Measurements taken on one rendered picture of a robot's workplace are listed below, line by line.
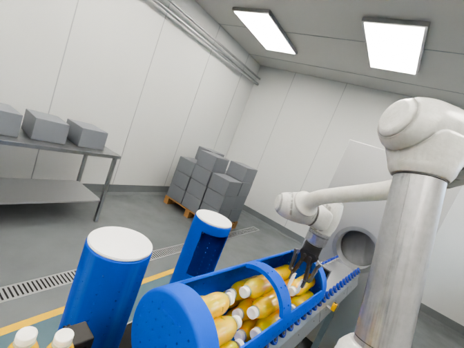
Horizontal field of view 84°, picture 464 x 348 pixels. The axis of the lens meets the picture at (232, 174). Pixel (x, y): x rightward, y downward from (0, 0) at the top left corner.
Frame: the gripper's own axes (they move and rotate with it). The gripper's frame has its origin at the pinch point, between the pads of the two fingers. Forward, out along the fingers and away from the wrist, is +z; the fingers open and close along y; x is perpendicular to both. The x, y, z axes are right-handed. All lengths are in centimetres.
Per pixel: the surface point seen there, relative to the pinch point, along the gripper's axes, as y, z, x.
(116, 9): 353, -142, -34
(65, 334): 18, 5, 85
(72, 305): 60, 39, 62
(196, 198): 263, 76, -204
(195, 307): 2, -8, 64
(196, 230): 80, 21, -18
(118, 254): 53, 11, 54
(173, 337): 3, 0, 67
